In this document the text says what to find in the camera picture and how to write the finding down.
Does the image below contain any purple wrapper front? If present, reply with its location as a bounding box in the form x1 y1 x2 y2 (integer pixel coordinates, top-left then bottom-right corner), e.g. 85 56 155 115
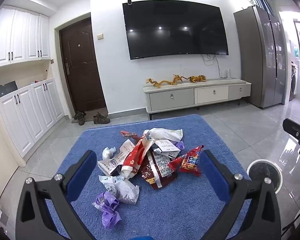
93 191 121 230

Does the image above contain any white torn paper package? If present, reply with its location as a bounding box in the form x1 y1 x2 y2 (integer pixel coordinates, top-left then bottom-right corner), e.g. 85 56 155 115
97 139 135 176

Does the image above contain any white plastic bag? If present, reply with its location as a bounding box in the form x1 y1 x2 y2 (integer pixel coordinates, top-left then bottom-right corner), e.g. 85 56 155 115
98 176 140 205

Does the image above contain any bright red snack wrapper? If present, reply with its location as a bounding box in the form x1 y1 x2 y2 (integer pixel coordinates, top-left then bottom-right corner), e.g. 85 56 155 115
168 145 204 176

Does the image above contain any white tissue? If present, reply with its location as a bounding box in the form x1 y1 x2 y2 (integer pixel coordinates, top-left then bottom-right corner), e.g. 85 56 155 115
102 147 116 160

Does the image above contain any red white paper bag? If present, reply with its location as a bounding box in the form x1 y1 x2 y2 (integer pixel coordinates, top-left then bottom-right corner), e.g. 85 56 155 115
121 129 155 179

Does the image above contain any dark red snack bag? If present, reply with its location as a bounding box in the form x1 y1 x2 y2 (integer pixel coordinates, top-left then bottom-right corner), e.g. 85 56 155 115
139 151 178 190

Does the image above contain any white milk carton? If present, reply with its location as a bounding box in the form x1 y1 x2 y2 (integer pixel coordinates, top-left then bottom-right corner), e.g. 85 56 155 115
152 139 181 160

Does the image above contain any white yellow plastic wrapper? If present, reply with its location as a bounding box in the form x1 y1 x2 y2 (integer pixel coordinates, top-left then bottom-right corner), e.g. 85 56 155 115
143 128 184 142

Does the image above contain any small purple wrapper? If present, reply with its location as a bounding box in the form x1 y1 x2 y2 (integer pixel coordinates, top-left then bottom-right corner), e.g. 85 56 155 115
175 141 185 151

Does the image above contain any white rimmed trash bin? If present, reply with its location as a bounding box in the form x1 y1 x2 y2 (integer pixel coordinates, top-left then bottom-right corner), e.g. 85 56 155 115
247 159 283 194

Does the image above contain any grey double door refrigerator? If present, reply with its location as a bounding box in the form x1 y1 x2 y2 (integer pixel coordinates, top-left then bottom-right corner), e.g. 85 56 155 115
234 5 286 108

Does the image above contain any brown shoe left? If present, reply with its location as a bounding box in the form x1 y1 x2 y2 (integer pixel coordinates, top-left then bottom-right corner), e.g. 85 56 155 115
71 112 86 126

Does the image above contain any brown shoe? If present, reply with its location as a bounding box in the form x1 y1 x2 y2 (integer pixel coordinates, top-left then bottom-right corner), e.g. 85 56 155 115
71 112 86 126
93 112 111 124

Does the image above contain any golden tiger figurine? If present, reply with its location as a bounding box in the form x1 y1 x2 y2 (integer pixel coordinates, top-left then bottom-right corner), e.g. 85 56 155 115
188 75 206 83

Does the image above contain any brown shoe right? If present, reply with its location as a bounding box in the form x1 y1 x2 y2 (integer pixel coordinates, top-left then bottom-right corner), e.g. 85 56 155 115
93 112 111 124

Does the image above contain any small red wrapper far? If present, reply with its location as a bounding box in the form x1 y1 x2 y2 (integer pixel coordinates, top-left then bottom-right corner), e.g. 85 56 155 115
120 131 140 142

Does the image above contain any white grey TV cabinet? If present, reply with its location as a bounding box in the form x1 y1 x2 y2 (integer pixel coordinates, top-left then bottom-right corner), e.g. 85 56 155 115
143 79 251 118

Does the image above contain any black box on counter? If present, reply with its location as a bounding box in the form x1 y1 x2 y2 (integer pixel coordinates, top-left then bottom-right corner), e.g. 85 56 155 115
0 81 18 98

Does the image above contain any golden dragon figurine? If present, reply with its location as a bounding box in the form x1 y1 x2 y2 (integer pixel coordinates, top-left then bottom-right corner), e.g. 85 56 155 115
146 74 183 88

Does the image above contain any dark brown entrance door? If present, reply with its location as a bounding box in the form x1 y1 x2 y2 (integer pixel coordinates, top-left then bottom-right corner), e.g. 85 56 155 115
59 18 106 112

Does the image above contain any large black wall television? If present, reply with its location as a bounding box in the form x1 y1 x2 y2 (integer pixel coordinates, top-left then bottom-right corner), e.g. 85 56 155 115
122 0 229 60

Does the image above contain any white upper wall cabinet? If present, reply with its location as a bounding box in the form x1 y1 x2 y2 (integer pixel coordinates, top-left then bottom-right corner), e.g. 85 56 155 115
0 5 51 67

